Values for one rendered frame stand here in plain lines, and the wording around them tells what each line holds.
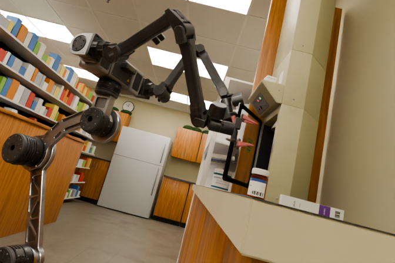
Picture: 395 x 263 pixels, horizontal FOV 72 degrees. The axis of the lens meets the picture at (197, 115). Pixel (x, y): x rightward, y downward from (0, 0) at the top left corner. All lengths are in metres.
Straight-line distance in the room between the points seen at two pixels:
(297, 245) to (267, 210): 0.03
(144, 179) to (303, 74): 5.13
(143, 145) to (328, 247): 6.08
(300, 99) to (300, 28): 0.39
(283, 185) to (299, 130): 0.27
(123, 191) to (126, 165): 0.55
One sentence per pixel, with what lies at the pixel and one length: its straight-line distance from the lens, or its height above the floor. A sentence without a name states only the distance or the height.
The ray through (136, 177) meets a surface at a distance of 6.22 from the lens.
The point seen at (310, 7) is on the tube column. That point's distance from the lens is 1.67.
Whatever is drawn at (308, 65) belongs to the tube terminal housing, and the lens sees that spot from 1.50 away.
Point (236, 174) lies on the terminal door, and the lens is 1.43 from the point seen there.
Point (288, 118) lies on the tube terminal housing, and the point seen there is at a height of 1.35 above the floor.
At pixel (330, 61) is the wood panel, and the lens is 2.02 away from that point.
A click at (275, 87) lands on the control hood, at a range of 1.39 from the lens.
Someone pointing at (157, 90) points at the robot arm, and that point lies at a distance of 1.70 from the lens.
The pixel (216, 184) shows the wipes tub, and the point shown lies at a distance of 2.00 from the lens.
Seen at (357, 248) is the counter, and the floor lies 0.92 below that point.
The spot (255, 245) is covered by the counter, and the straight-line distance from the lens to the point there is 0.21.
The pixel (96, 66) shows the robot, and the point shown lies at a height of 1.38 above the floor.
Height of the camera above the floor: 0.94
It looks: 14 degrees up
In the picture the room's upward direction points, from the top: 15 degrees clockwise
